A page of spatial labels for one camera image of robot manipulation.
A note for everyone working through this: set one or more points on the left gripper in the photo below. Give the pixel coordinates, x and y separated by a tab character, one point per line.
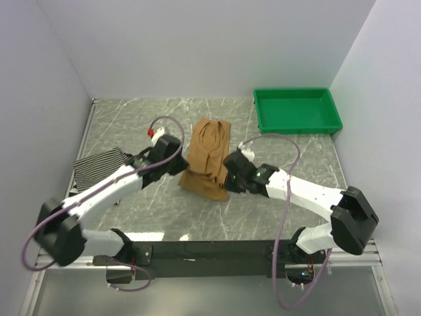
182	164

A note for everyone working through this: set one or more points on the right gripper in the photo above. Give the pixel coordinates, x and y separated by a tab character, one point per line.
230	185

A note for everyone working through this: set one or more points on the tan tank top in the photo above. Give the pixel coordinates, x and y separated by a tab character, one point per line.
209	145

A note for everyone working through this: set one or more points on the thin striped tank top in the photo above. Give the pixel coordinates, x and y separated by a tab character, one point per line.
93	169

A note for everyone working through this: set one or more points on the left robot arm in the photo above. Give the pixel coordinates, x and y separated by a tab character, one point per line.
62	224

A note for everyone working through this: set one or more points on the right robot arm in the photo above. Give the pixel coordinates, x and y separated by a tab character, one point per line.
350	219

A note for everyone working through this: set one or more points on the black base beam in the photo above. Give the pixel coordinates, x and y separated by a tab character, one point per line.
203	258

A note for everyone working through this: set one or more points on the green plastic bin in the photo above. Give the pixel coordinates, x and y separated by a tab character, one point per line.
296	111

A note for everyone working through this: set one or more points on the aluminium left side rail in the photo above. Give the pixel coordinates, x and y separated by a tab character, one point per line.
81	143

